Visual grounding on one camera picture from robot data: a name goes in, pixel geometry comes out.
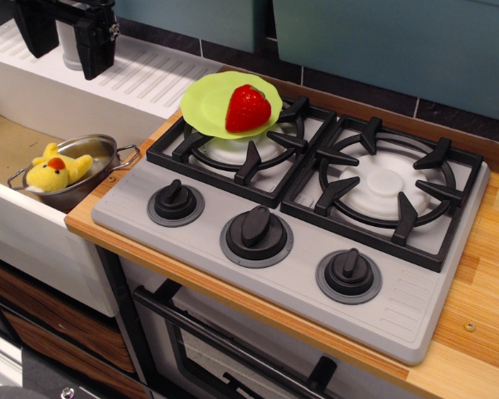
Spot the black right burner grate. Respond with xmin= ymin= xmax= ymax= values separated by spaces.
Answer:
xmin=281 ymin=116 xmax=490 ymax=272

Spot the grey toy faucet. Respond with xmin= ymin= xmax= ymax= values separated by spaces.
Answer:
xmin=56 ymin=21 xmax=82 ymax=71

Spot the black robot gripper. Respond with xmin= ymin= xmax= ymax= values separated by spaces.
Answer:
xmin=14 ymin=1 xmax=120 ymax=81

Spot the black burner grate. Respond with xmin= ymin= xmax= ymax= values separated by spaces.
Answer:
xmin=146 ymin=96 xmax=338 ymax=208
xmin=281 ymin=116 xmax=490 ymax=272

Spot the wooden drawer front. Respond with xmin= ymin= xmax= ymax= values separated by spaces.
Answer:
xmin=0 ymin=260 xmax=147 ymax=398

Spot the toy oven door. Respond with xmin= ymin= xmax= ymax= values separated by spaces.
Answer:
xmin=126 ymin=268 xmax=413 ymax=398

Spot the yellow stuffed duck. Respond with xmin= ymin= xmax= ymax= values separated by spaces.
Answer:
xmin=25 ymin=143 xmax=93 ymax=193

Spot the black right stove knob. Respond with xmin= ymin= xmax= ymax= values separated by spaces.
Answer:
xmin=316 ymin=248 xmax=383 ymax=305

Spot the black oven door handle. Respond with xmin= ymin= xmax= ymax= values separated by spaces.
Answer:
xmin=133 ymin=281 xmax=336 ymax=398

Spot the light green plastic plate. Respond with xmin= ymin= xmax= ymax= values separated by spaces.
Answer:
xmin=180 ymin=71 xmax=283 ymax=140

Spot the black stove knob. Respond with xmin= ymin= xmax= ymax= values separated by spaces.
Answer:
xmin=147 ymin=179 xmax=205 ymax=228
xmin=220 ymin=205 xmax=294 ymax=268
xmin=316 ymin=248 xmax=383 ymax=305

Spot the grey toy stove top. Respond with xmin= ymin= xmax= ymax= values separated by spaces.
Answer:
xmin=91 ymin=97 xmax=492 ymax=367

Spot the black middle stove knob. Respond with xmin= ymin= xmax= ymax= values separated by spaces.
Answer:
xmin=220 ymin=205 xmax=294 ymax=268

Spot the white left burner disc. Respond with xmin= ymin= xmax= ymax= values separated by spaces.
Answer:
xmin=201 ymin=132 xmax=284 ymax=165

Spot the white right burner disc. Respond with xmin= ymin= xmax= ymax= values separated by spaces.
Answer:
xmin=328 ymin=142 xmax=445 ymax=220

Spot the red toy strawberry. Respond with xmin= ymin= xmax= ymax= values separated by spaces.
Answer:
xmin=225 ymin=84 xmax=272 ymax=133

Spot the stainless steel pot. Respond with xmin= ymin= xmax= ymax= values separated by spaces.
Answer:
xmin=7 ymin=135 xmax=141 ymax=213

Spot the black left stove knob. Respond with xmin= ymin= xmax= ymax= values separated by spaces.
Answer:
xmin=147 ymin=179 xmax=205 ymax=228

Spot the white burner disc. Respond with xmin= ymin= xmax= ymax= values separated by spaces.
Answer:
xmin=328 ymin=142 xmax=445 ymax=220
xmin=201 ymin=132 xmax=284 ymax=165

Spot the black left burner grate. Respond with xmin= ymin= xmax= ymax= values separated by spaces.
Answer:
xmin=146 ymin=96 xmax=338 ymax=208

